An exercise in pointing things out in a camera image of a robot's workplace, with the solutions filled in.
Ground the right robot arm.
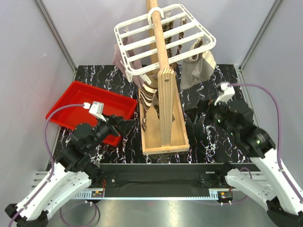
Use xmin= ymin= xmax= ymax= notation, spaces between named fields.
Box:
xmin=185 ymin=100 xmax=303 ymax=227

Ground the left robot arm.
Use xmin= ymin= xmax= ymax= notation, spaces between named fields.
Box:
xmin=5 ymin=115 xmax=136 ymax=227

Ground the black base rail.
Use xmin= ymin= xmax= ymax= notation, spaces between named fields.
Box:
xmin=78 ymin=163 xmax=243 ymax=198

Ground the white hanger clip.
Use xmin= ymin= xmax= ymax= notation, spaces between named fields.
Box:
xmin=141 ymin=74 xmax=152 ymax=85

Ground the brown striped sock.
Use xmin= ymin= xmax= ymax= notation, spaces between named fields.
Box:
xmin=139 ymin=83 xmax=158 ymax=132
xmin=175 ymin=17 xmax=187 ymax=56

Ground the red plastic tray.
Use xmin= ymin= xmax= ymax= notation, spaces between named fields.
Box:
xmin=45 ymin=81 xmax=138 ymax=145

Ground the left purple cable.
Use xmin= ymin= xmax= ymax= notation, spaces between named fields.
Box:
xmin=7 ymin=103 xmax=101 ymax=227

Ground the white clip beside sock clip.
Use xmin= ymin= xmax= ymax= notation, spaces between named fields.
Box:
xmin=122 ymin=67 xmax=133 ymax=83

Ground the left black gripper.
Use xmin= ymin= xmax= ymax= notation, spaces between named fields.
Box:
xmin=87 ymin=113 xmax=136 ymax=152

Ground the black marble mat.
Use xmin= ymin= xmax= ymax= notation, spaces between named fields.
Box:
xmin=75 ymin=64 xmax=249 ymax=164

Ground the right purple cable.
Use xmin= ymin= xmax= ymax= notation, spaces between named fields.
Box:
xmin=196 ymin=82 xmax=303 ymax=206

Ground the mauve sock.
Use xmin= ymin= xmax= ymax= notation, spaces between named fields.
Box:
xmin=111 ymin=37 xmax=147 ymax=89

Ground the wooden stand with tray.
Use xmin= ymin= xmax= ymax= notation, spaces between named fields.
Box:
xmin=141 ymin=0 xmax=189 ymax=155

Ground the purple cable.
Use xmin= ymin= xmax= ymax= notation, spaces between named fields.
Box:
xmin=196 ymin=82 xmax=303 ymax=206
xmin=7 ymin=103 xmax=101 ymax=227

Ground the white clip hanger frame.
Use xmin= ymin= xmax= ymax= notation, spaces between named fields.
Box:
xmin=114 ymin=4 xmax=216 ymax=82

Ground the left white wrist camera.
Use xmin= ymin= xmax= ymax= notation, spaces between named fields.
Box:
xmin=83 ymin=101 xmax=107 ymax=122

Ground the grey beige sock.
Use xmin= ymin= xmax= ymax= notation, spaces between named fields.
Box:
xmin=180 ymin=50 xmax=216 ymax=90

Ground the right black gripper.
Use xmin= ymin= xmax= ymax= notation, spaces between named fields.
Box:
xmin=184 ymin=96 xmax=238 ymax=137

